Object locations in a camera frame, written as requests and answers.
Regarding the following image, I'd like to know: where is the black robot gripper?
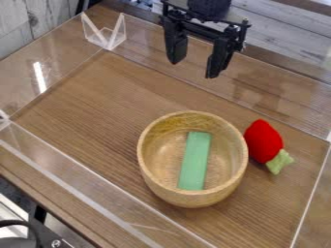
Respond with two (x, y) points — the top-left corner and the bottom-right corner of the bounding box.
(161, 0), (252, 78)

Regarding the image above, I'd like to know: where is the light wooden bowl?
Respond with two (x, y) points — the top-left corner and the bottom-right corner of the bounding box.
(138, 110), (249, 208)

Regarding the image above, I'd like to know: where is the green rectangular block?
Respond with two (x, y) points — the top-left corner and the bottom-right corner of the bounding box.
(178, 132), (213, 191)

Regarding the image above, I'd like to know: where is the red plush strawberry toy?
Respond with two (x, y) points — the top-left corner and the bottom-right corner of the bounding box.
(244, 119), (294, 175)

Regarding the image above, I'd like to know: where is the clear acrylic corner bracket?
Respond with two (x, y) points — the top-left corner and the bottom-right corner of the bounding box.
(81, 13), (127, 51)

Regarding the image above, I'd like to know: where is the clear acrylic tray wall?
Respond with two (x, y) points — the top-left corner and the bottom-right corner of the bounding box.
(0, 110), (217, 248)

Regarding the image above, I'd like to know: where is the black table clamp mount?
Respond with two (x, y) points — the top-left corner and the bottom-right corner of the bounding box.
(0, 206), (77, 248)

